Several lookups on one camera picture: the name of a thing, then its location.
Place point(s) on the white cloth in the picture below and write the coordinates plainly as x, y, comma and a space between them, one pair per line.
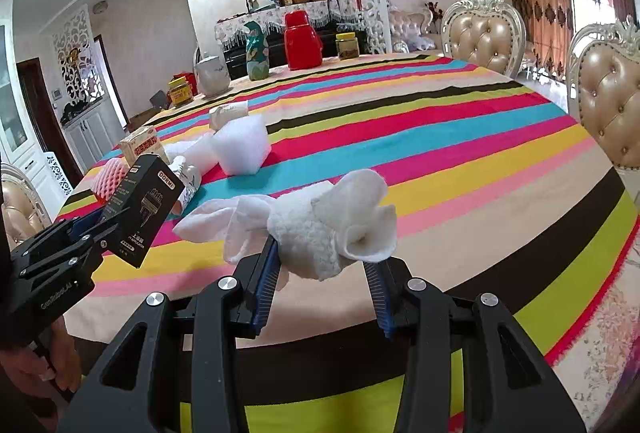
310, 223

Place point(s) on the red thermos jug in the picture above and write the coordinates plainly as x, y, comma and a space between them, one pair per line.
301, 42

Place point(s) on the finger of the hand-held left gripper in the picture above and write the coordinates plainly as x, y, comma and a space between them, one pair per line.
87, 220
92, 245

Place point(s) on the brown patterned curtain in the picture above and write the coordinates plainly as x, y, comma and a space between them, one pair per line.
542, 8

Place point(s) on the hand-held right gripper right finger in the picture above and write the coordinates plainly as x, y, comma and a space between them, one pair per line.
380, 298

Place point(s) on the white floor cabinet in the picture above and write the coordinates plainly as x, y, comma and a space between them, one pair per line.
90, 125

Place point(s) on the glass jar yellow lid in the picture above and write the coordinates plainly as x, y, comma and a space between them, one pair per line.
347, 46

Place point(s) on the person's left hand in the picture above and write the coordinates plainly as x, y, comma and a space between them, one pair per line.
60, 363

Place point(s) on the small red-white carton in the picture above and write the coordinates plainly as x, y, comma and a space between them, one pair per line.
142, 145

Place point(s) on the black piano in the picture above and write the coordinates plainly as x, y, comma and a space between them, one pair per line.
330, 35

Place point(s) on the beige tufted dining chair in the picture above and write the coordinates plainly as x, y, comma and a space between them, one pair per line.
610, 98
485, 35
15, 195

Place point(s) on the yellow sauce jar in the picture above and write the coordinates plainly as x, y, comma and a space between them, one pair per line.
180, 92

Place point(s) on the red gift box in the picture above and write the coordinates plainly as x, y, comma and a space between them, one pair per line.
184, 78

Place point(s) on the black box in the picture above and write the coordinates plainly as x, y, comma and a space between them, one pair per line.
145, 213

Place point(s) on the lace piano cover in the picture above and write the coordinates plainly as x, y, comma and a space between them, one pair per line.
235, 25

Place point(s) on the dark wooden door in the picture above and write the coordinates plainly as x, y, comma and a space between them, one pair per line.
42, 113

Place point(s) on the white plastic bag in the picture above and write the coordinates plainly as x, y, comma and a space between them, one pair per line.
192, 150

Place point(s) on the green patterned vase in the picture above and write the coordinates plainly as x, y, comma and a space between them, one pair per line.
257, 50

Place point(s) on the white tufted sofa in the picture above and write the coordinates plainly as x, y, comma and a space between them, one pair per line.
412, 25

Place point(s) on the beige paper cup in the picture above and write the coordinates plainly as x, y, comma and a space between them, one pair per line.
227, 115

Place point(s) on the white printed packet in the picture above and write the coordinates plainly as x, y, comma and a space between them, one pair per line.
190, 185

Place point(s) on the pink foam fruit net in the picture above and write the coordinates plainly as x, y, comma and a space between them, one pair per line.
107, 180

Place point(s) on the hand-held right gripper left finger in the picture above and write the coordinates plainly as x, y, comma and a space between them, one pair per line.
265, 285

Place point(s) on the striped tablecloth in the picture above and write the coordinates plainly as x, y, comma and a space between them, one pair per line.
400, 153

